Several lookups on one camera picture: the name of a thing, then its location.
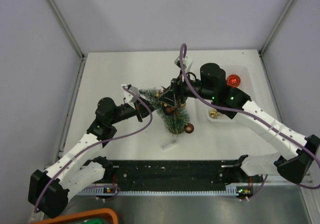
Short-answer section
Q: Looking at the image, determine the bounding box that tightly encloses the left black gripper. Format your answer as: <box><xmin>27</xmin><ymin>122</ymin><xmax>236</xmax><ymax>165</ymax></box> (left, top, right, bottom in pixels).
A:
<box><xmin>109</xmin><ymin>97</ymin><xmax>160</xmax><ymax>125</ymax></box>

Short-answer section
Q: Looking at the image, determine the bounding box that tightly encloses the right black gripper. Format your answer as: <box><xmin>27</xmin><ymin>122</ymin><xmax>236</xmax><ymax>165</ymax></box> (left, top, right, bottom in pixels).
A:
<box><xmin>158</xmin><ymin>70</ymin><xmax>215</xmax><ymax>108</ymax></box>

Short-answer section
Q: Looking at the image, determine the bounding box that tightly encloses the brown bauble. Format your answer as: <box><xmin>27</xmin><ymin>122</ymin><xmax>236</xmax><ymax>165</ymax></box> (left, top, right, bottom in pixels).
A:
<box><xmin>163</xmin><ymin>106</ymin><xmax>175</xmax><ymax>116</ymax></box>
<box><xmin>184</xmin><ymin>123</ymin><xmax>195</xmax><ymax>134</ymax></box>

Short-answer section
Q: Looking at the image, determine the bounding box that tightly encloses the small green christmas tree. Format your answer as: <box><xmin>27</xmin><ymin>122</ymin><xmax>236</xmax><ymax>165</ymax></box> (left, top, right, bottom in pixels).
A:
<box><xmin>139</xmin><ymin>88</ymin><xmax>190</xmax><ymax>135</ymax></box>

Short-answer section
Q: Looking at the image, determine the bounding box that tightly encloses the white plastic basket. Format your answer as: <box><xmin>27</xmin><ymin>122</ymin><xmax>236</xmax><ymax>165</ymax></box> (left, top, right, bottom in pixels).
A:
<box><xmin>198</xmin><ymin>63</ymin><xmax>251</xmax><ymax>110</ymax></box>

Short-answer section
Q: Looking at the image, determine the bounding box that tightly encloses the red glitter bauble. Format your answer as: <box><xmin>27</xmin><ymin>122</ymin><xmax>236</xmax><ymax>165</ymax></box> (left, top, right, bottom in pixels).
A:
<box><xmin>226</xmin><ymin>74</ymin><xmax>241</xmax><ymax>88</ymax></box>

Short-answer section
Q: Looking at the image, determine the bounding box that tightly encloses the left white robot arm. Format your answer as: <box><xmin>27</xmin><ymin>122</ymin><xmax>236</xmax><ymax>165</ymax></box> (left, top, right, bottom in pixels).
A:
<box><xmin>27</xmin><ymin>97</ymin><xmax>154</xmax><ymax>218</ymax></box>

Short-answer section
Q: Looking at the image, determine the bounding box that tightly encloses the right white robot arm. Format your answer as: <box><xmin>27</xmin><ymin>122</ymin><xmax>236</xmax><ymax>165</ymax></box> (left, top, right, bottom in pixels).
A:
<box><xmin>158</xmin><ymin>63</ymin><xmax>320</xmax><ymax>185</ymax></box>

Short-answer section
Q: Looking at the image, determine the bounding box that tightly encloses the clear battery box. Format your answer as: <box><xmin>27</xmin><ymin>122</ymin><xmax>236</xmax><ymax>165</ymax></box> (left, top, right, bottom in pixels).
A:
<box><xmin>161</xmin><ymin>139</ymin><xmax>177</xmax><ymax>150</ymax></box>

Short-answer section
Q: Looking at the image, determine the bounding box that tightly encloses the orange bin rim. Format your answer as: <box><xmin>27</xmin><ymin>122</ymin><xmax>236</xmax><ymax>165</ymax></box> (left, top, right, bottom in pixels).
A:
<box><xmin>33</xmin><ymin>208</ymin><xmax>119</xmax><ymax>224</ymax></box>

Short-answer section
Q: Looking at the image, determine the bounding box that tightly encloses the green bin lid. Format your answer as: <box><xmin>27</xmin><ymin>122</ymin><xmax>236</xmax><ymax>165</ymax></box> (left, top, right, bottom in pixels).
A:
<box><xmin>80</xmin><ymin>217</ymin><xmax>111</xmax><ymax>224</ymax></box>

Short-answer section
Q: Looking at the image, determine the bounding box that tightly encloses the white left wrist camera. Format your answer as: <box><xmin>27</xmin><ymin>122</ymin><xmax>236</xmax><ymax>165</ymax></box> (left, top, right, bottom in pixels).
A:
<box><xmin>121</xmin><ymin>84</ymin><xmax>140</xmax><ymax>109</ymax></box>

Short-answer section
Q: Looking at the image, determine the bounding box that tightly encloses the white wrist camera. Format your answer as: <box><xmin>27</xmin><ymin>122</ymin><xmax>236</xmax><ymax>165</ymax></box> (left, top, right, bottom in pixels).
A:
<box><xmin>121</xmin><ymin>84</ymin><xmax>140</xmax><ymax>109</ymax></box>
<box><xmin>174</xmin><ymin>56</ymin><xmax>193</xmax><ymax>74</ymax></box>

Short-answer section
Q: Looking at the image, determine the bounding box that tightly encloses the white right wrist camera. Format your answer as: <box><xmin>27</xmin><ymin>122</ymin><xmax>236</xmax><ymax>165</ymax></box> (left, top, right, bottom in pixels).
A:
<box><xmin>174</xmin><ymin>56</ymin><xmax>193</xmax><ymax>74</ymax></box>

